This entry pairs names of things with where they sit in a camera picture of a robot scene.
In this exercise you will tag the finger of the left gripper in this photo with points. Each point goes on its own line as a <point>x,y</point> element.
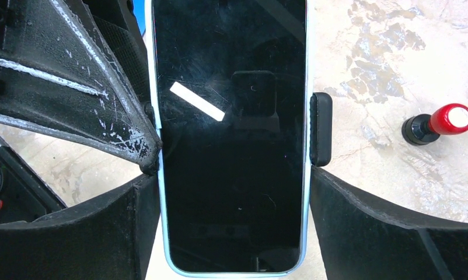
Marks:
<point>116,22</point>
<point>58,77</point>

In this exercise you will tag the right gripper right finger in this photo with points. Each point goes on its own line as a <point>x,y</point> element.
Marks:
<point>362,236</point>

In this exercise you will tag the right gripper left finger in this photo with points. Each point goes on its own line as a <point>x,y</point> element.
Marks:
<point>110,236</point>

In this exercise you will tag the light blue case phone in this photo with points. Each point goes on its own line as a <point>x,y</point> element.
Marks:
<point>230,91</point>

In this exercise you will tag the black phone stand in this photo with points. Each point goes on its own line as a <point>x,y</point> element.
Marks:
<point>321,118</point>

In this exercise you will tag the blue mat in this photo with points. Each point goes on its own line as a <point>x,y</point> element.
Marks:
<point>139,13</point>

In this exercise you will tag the red black stamp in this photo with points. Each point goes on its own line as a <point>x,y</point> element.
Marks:
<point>423,129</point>

